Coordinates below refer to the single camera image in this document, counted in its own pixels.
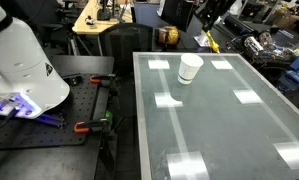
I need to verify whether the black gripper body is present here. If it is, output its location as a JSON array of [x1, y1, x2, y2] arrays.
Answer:
[[194, 0, 239, 22]]

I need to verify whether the yellow pen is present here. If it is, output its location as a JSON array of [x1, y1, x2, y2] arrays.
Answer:
[[205, 30, 221, 54]]

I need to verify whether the white paper cup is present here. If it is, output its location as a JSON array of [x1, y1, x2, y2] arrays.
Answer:
[[177, 52, 205, 86]]

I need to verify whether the black flat screen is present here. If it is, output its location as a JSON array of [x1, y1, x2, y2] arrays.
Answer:
[[160, 0, 198, 33]]

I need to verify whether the gold round object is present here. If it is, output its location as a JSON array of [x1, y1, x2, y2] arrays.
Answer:
[[156, 25, 181, 47]]

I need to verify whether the silver metal cylinder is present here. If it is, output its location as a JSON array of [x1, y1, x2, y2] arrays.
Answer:
[[243, 35, 261, 52]]

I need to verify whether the black mesh back chair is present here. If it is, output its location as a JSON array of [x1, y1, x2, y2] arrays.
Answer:
[[98, 22, 155, 75]]

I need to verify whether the blue plastic case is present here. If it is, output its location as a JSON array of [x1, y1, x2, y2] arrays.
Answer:
[[277, 51, 299, 93]]

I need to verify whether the light wooden desk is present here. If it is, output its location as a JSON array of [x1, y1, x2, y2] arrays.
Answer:
[[71, 0, 134, 36]]

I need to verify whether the orange-handled black clamp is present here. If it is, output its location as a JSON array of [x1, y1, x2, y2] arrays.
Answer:
[[88, 73, 119, 98], [73, 116, 115, 135]]

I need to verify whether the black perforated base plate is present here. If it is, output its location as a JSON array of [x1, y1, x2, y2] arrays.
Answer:
[[0, 73, 112, 151]]

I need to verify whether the blue cable at base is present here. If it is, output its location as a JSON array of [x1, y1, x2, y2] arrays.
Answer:
[[34, 113, 67, 130]]

